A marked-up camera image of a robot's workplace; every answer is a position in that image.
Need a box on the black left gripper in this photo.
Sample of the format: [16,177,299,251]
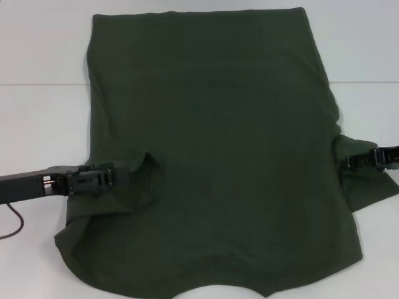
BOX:
[0,162,130,205]

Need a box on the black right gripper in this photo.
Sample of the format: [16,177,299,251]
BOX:
[345,145,399,171]

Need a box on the dark green t-shirt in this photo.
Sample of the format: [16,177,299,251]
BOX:
[53,6,399,299]

